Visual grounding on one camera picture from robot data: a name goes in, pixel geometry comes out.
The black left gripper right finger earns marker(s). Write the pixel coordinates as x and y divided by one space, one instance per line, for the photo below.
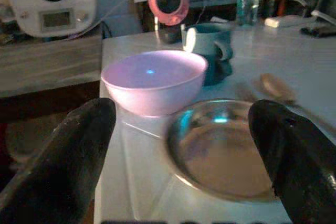
296 155

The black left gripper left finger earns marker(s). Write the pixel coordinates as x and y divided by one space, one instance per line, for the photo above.
60 163

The metal spoon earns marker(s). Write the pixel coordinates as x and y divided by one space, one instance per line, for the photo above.
275 86

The round metal plate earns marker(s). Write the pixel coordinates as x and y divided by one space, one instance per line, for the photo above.
218 153

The wooden side counter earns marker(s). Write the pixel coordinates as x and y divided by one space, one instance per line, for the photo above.
50 64

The pink plastic bowl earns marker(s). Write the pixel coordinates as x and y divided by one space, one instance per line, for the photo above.
155 82

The black flat device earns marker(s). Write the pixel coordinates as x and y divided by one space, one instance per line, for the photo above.
319 30

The teal ceramic mug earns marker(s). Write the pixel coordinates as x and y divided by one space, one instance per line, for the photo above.
210 44

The orange lidded jar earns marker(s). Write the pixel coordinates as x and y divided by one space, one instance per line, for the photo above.
273 5

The white kitchen food processor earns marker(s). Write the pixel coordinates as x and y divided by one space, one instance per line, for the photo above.
52 3

